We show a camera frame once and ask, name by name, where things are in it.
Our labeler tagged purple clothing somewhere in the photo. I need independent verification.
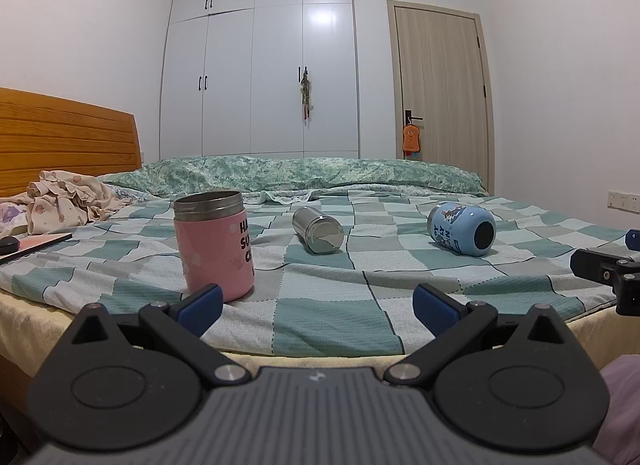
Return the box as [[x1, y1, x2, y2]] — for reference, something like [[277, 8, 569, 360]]
[[597, 354, 640, 465]]

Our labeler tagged white wardrobe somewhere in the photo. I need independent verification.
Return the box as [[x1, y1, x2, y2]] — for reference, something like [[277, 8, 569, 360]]
[[158, 0, 361, 162]]

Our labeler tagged green hanging ornament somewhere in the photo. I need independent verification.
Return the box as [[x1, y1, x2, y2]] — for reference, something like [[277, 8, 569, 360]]
[[298, 72, 314, 120]]

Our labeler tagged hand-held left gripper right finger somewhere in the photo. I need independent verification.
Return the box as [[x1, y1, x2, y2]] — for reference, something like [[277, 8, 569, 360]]
[[384, 282, 572, 389]]

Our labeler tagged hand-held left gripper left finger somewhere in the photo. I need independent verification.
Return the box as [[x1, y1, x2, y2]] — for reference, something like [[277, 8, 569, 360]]
[[64, 283, 252, 389]]

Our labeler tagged pink book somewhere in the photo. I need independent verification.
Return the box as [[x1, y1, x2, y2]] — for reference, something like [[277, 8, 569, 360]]
[[0, 232, 75, 266]]

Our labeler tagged pink steel cup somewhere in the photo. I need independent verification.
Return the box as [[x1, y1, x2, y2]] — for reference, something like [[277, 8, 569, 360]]
[[173, 190, 257, 304]]

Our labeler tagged purple floral cloth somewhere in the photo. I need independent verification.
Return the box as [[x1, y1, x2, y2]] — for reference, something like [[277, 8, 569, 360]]
[[0, 200, 32, 242]]

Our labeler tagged blue printed cup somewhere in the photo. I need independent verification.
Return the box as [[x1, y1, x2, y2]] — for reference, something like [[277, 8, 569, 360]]
[[427, 202, 497, 258]]

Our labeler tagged crumpled spotted cloth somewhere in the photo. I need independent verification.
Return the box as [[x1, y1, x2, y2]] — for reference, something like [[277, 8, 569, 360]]
[[25, 170, 134, 236]]

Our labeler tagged wooden headboard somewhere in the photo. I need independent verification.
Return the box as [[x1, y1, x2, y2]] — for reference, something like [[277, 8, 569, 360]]
[[0, 88, 143, 199]]

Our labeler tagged white wall socket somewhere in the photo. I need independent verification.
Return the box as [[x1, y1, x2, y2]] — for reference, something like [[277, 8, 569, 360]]
[[607, 190, 640, 211]]

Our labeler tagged orange hanging toy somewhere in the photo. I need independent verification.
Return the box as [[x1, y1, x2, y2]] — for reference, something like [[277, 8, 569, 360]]
[[402, 124, 422, 159]]

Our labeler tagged light wooden door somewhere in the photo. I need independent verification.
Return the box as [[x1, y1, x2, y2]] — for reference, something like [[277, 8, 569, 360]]
[[386, 0, 496, 196]]

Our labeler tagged green checkered blanket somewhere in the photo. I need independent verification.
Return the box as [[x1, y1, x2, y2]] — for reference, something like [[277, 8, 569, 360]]
[[0, 188, 640, 359]]

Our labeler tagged plain steel cup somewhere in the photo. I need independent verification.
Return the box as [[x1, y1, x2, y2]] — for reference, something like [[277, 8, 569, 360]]
[[292, 206, 345, 256]]

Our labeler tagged green floral quilt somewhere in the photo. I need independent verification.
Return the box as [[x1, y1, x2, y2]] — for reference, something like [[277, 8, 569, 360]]
[[97, 155, 489, 206]]

